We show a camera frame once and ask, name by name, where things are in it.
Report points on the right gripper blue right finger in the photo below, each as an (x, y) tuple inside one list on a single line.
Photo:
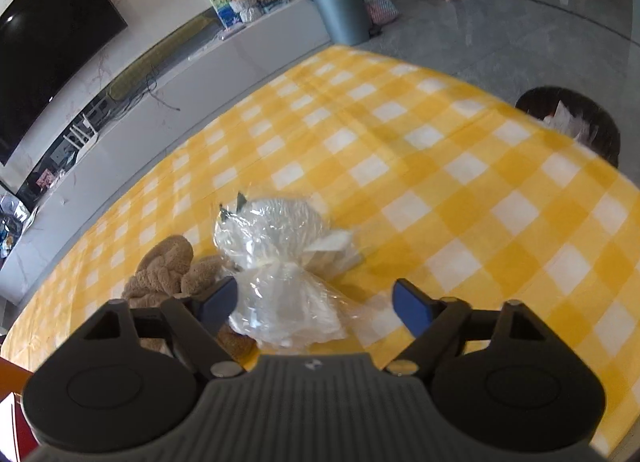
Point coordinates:
[(434, 324)]

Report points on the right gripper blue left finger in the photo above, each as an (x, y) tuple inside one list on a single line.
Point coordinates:
[(194, 323)]

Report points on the brown plush knot toy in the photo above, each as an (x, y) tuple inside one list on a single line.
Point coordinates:
[(169, 270)]

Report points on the clear plastic bag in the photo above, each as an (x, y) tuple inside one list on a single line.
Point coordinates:
[(286, 259)]

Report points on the yellow checkered tablecloth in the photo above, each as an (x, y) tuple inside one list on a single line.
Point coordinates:
[(441, 184)]

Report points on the white wifi router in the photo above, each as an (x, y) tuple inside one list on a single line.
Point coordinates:
[(80, 133)]

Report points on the red cube box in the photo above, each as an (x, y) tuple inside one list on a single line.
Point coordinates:
[(13, 379)]

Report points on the black waste basket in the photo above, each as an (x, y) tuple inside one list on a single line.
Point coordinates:
[(576, 116)]

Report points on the white marble tv console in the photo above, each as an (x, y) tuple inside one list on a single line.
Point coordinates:
[(185, 99)]

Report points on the woven small basket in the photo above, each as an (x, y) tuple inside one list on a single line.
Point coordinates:
[(381, 12)]

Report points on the grey metal trash can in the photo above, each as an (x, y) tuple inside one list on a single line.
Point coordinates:
[(347, 21)]

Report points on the wall mounted black television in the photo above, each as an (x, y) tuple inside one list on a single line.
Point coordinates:
[(44, 43)]

